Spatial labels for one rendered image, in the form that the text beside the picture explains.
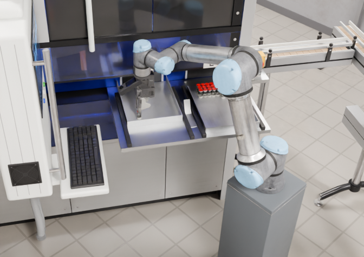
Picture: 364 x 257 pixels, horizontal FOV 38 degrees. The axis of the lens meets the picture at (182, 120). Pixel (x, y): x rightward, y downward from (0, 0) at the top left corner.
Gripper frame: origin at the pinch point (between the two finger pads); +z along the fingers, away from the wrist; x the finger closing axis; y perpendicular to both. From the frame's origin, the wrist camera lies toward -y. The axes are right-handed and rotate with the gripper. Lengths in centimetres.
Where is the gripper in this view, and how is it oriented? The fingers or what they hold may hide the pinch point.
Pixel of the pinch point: (137, 109)
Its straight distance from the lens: 243.2
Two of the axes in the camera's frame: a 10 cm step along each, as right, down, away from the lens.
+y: 9.7, -1.2, 2.1
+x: -2.4, -6.1, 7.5
